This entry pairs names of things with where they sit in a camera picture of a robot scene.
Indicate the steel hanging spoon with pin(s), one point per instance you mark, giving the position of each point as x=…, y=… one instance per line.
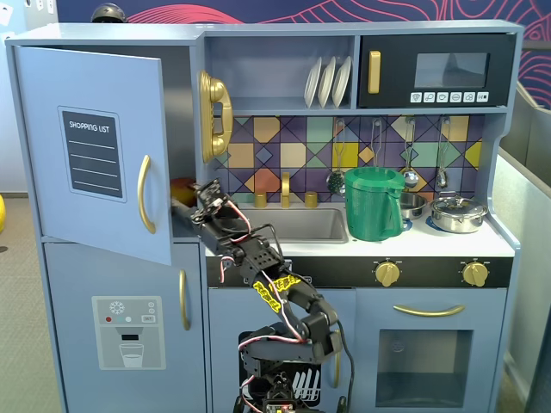
x=442, y=177

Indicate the gold toy telephone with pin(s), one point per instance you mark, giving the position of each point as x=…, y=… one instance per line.
x=219, y=94

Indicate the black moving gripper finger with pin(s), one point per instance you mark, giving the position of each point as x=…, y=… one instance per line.
x=195, y=191

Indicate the black microwave door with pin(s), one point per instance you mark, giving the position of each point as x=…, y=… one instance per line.
x=396, y=64

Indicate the steel hanging spatula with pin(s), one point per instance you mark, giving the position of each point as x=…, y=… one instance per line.
x=377, y=148

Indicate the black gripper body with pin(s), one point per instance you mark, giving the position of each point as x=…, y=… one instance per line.
x=199, y=212

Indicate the blue ice dispenser fridge door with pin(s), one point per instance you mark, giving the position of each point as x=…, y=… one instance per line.
x=69, y=279

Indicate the blue oven door with window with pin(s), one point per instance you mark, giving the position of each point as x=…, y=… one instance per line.
x=366, y=365

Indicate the gold tap knob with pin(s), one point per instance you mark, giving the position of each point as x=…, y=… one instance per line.
x=260, y=201
x=311, y=200

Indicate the black helmet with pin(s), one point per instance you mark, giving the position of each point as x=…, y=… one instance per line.
x=107, y=13

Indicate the red orange toy fruit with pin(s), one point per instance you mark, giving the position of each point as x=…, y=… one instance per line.
x=181, y=189

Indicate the grey toy sink basin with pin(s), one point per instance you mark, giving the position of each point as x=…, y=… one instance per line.
x=310, y=226

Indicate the grey partition panel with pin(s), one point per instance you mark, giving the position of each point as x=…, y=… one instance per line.
x=529, y=215

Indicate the gold faucet spout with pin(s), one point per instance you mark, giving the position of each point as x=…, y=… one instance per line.
x=286, y=189

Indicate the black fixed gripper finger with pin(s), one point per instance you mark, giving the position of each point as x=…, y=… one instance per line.
x=183, y=210

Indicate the green plastic pitcher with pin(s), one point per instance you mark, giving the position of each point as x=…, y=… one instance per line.
x=370, y=211

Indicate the steel pot with lid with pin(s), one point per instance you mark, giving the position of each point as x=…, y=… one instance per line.
x=456, y=215

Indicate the gold stove knob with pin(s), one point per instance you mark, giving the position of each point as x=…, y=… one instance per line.
x=387, y=274
x=475, y=274

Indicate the blue toy kitchen unit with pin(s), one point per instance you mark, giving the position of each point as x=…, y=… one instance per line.
x=129, y=32

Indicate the steel ladle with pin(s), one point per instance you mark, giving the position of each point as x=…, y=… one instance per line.
x=410, y=178

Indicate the yellow round object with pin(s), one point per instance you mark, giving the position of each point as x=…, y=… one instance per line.
x=2, y=215

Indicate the white toy plate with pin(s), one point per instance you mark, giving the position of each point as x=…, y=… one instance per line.
x=342, y=81
x=313, y=84
x=327, y=81

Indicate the blue shopping list fridge door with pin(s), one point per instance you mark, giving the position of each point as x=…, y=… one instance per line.
x=43, y=193

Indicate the steel slotted spoon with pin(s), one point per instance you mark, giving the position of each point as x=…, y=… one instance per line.
x=336, y=183

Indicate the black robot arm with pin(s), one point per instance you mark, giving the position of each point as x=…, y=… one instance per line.
x=314, y=327

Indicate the open steel pot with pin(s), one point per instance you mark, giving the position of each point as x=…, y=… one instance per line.
x=413, y=208

